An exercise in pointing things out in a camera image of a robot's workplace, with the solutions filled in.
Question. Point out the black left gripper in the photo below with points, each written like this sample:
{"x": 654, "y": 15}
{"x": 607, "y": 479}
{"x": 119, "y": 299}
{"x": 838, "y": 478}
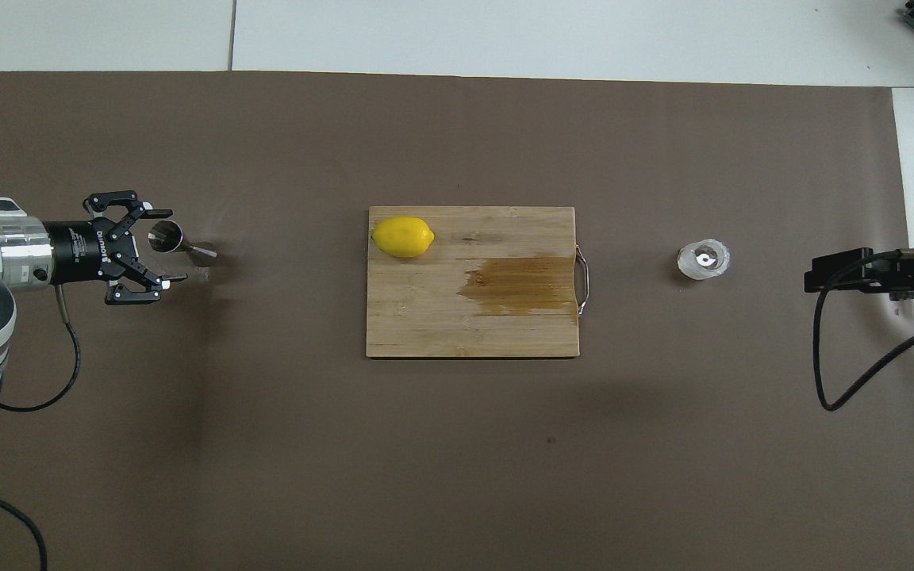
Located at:
{"x": 80, "y": 250}

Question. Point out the steel double jigger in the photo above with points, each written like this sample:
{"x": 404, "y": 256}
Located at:
{"x": 165, "y": 236}

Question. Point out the clear faceted glass cup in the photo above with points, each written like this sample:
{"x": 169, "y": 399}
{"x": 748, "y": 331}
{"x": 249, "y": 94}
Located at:
{"x": 704, "y": 260}

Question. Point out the yellow lemon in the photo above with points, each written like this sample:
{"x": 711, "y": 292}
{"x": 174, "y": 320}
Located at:
{"x": 401, "y": 237}

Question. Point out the wooden cutting board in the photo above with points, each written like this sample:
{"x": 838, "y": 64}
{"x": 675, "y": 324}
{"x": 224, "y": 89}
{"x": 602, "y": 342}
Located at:
{"x": 441, "y": 317}

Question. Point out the brown paper table mat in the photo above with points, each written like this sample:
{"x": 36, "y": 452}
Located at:
{"x": 425, "y": 460}

